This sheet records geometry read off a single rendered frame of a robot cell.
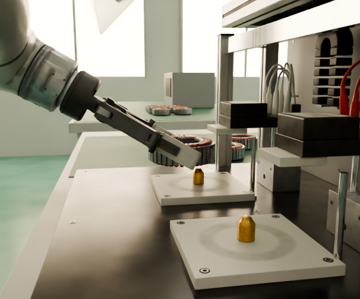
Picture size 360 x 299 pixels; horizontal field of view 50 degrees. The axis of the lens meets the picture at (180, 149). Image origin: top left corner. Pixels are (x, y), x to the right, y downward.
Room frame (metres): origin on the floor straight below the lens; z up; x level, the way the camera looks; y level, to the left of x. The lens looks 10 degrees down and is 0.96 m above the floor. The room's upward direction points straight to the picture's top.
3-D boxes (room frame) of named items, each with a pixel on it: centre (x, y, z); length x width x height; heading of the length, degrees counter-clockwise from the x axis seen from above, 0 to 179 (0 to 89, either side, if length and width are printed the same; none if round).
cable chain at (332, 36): (0.65, -0.26, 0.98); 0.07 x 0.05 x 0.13; 10
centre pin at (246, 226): (0.41, -0.07, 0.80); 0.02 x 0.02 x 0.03
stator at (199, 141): (0.64, 0.00, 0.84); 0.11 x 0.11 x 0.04
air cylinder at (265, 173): (0.67, -0.17, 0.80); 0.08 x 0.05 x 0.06; 10
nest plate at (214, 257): (0.41, -0.07, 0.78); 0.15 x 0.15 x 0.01; 10
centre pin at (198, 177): (0.65, -0.03, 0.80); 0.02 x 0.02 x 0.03
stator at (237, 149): (1.03, -0.12, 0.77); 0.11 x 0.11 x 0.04
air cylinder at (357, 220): (0.44, -0.22, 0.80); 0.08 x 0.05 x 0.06; 10
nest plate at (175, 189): (0.65, -0.03, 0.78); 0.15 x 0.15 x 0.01; 10
